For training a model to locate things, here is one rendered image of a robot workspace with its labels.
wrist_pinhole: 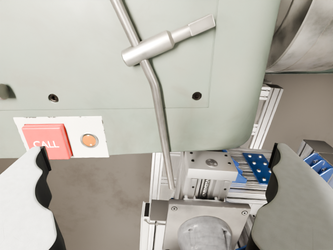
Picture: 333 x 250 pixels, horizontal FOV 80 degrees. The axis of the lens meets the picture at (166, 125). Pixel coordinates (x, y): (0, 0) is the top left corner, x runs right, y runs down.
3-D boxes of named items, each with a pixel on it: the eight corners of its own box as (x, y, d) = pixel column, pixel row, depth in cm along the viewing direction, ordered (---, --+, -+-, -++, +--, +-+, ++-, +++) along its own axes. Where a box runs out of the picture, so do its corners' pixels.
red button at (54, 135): (39, 153, 34) (32, 160, 32) (27, 121, 31) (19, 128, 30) (75, 152, 34) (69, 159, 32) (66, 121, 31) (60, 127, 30)
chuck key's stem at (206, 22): (208, 9, 24) (122, 49, 26) (212, 9, 22) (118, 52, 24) (213, 28, 25) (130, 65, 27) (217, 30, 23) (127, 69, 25)
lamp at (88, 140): (85, 144, 33) (83, 147, 32) (83, 133, 32) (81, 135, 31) (98, 144, 33) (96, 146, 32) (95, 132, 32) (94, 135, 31)
